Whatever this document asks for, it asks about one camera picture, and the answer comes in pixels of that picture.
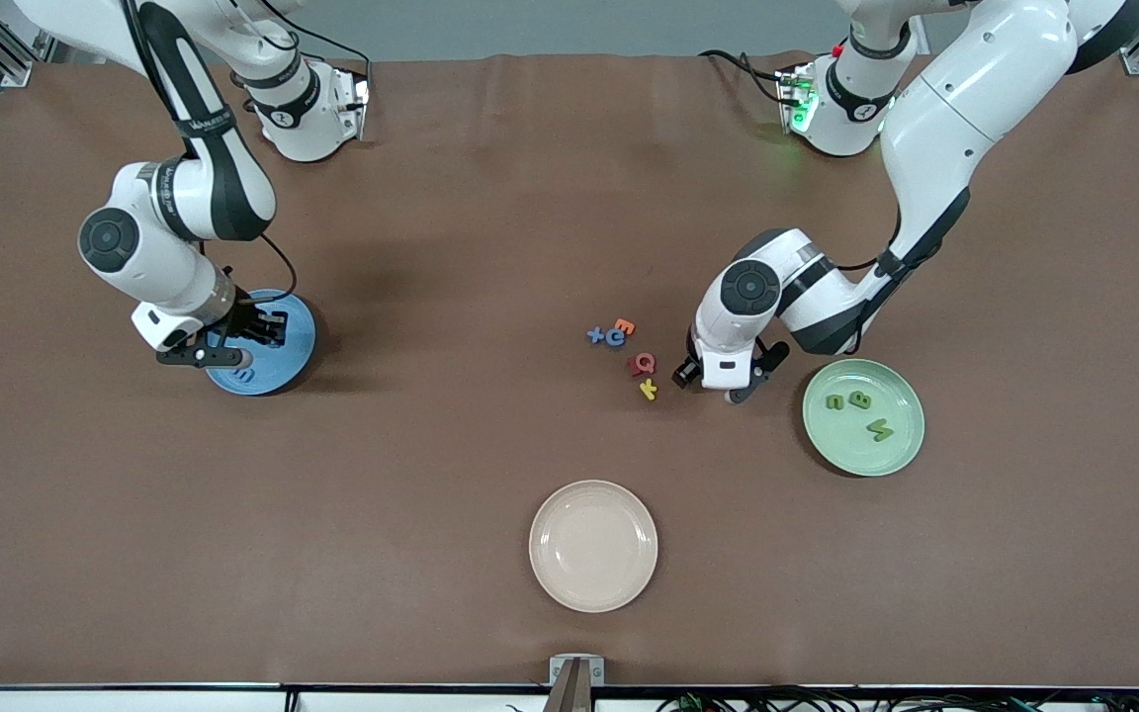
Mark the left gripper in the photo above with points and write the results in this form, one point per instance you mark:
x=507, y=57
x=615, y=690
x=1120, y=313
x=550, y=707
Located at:
x=687, y=371

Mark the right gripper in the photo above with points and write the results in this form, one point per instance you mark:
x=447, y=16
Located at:
x=245, y=323

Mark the green foam letter B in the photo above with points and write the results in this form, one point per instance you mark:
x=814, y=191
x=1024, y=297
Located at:
x=861, y=400

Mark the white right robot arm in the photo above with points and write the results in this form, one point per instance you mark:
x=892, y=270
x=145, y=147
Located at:
x=159, y=277

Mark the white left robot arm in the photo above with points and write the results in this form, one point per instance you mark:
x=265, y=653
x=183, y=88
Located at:
x=965, y=109

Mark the pink foam letter Q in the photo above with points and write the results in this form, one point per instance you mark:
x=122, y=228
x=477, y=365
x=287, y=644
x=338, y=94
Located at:
x=651, y=368

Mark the blue plate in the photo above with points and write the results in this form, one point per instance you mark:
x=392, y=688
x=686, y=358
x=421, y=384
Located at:
x=298, y=361

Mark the orange foam letter E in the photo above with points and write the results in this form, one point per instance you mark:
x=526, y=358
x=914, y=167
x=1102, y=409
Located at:
x=623, y=326

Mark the blue foam letter e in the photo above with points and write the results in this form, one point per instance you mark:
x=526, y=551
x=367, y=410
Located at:
x=615, y=337

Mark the green plate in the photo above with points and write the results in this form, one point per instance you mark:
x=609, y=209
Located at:
x=851, y=450

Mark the beige plate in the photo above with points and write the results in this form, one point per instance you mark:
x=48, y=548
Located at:
x=593, y=546

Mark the metal bracket with bar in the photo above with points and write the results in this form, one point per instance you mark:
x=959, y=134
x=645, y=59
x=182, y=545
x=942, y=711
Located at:
x=574, y=682

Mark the white table edge rail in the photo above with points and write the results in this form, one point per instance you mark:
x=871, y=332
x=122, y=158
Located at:
x=85, y=702

